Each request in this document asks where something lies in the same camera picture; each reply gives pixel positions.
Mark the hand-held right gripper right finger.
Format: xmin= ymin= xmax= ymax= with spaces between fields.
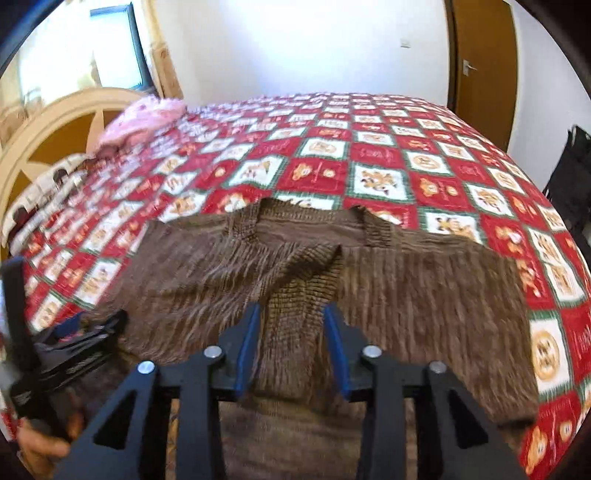
xmin=322 ymin=305 xmax=530 ymax=480

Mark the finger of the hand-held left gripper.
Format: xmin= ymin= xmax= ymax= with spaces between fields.
xmin=33 ymin=308 xmax=130 ymax=385

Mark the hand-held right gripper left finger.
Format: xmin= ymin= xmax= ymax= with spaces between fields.
xmin=53 ymin=305 xmax=262 ymax=480

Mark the brown knitted sweater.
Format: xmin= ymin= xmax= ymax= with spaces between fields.
xmin=60 ymin=198 xmax=541 ymax=480

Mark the person's left hand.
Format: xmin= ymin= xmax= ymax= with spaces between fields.
xmin=18 ymin=410 xmax=86 ymax=477

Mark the white printed pillow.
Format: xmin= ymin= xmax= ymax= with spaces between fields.
xmin=0 ymin=154 xmax=94 ymax=241

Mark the red printed patchwork blanket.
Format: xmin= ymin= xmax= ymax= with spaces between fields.
xmin=0 ymin=92 xmax=591 ymax=480

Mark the pink pillow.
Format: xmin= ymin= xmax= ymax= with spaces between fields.
xmin=95 ymin=96 xmax=188 ymax=156

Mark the cream wooden headboard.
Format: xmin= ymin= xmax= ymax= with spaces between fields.
xmin=0 ymin=88 xmax=155 ymax=222

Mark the dark framed window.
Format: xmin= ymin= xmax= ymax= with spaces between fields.
xmin=89 ymin=2 xmax=151 ymax=92

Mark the brown wooden door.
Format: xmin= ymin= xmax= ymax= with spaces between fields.
xmin=445 ymin=0 xmax=519 ymax=153

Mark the black folding chair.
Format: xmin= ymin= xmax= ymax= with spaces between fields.
xmin=542 ymin=124 xmax=591 ymax=237

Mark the cream wooden post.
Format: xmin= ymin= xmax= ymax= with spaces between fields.
xmin=141 ymin=0 xmax=186 ymax=100

